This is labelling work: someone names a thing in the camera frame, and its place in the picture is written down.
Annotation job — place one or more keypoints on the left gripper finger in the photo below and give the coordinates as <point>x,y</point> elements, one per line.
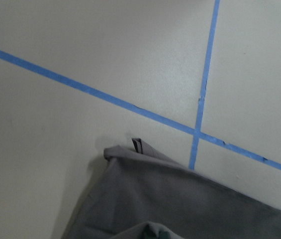
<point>151,233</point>

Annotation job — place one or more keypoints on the brown t-shirt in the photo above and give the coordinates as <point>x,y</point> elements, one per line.
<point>143,187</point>

